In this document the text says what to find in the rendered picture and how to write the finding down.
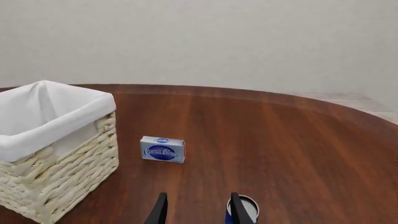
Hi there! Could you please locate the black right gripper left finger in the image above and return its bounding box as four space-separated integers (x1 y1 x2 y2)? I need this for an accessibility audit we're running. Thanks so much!
144 192 169 224

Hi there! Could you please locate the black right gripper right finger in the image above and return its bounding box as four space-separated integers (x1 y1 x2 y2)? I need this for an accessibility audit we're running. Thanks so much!
231 192 254 224

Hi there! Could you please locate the cream wicker basket white liner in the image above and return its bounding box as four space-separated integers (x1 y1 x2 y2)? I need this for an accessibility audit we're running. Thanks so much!
0 80 119 224

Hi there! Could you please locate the blue tin with silver lid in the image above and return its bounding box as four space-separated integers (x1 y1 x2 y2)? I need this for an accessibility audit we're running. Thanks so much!
224 195 260 224

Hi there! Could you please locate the blue cream cheese box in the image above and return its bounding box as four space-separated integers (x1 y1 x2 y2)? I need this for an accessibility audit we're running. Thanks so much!
140 136 187 164

